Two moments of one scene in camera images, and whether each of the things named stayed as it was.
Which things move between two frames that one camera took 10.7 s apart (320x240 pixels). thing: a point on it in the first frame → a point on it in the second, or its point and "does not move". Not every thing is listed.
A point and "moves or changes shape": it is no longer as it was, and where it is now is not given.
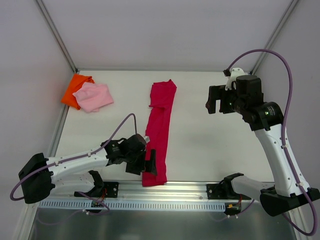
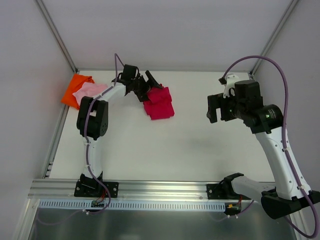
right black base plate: (223, 191) does not move
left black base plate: (109, 189) does not move
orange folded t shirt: (75, 85) does not move
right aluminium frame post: (283, 19) does not move
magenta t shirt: (162, 95) moves or changes shape
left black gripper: (141, 165) → (144, 86)
